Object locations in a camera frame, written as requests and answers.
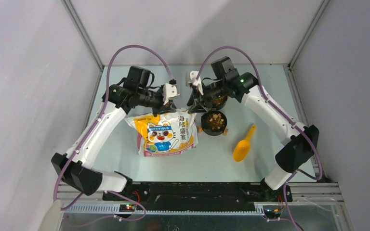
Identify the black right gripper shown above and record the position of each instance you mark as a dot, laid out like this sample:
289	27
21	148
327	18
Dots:
197	108

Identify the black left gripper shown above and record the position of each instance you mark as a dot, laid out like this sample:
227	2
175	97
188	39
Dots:
169	107

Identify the cat food bag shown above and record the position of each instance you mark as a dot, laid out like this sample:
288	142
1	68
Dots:
165	134

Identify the yellow plastic food scoop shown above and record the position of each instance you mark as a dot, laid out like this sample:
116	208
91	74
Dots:
243	146

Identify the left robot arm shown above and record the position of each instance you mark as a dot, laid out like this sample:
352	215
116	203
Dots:
75	166

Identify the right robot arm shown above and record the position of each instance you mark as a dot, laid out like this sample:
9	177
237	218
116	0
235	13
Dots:
299	141

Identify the pet food kibble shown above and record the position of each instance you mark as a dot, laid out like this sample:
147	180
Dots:
216	119

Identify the black bowl fishbone print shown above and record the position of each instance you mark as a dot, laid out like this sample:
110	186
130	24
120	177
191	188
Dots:
219	103

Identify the black bowl paw print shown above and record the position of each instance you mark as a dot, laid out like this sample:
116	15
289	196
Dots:
204	117

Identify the perforated metal strip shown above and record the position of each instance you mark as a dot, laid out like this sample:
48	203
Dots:
113	208

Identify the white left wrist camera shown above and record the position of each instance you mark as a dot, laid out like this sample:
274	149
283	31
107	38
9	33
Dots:
171	90

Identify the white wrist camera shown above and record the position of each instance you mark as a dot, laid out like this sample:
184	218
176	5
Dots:
193	80
171	90

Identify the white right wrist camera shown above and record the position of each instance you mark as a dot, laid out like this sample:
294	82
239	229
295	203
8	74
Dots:
193	80

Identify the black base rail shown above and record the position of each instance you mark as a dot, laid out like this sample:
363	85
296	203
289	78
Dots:
204	195

